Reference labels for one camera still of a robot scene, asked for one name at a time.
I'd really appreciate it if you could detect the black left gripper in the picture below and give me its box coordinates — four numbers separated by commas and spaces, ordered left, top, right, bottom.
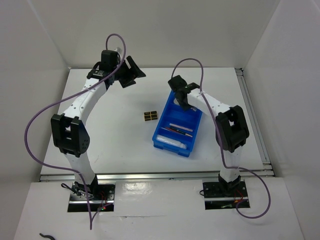
111, 55, 146, 89

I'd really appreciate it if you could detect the pink concealer stick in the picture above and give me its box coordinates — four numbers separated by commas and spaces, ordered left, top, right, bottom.
169, 123, 193, 132

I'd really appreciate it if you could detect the dark green eyeliner pencil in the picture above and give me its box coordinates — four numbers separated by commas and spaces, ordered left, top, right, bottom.
164, 127, 193, 138

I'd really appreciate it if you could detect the clear plastic tube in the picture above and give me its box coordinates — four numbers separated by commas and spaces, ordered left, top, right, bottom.
156, 134, 187, 149

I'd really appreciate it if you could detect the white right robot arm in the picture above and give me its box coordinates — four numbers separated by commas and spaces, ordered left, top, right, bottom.
168, 75, 250, 196

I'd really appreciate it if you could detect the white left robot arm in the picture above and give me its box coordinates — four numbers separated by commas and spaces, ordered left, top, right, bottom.
50, 50, 146, 200

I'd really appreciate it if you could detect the blue plastic organizer bin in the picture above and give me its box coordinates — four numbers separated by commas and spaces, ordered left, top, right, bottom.
152, 92, 202, 157

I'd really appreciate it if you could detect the black hook on floor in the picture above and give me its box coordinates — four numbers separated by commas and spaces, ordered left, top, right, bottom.
39, 233, 56, 240

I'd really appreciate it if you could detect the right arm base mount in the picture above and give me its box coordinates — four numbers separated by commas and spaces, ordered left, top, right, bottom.
199, 181, 250, 210

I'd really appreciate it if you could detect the aluminium front rail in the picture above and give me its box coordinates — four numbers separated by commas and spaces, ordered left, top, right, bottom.
39, 170, 276, 183

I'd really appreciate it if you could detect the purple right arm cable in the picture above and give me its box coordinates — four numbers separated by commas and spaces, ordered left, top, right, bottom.
171, 58, 272, 220

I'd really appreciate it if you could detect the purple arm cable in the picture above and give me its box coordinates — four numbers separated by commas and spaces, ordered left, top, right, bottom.
171, 58, 272, 220
24, 33, 126, 230

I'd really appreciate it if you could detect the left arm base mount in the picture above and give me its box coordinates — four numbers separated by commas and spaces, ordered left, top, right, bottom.
61, 183, 116, 213

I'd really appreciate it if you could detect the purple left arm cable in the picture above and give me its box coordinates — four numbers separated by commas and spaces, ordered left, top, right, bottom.
24, 33, 126, 230

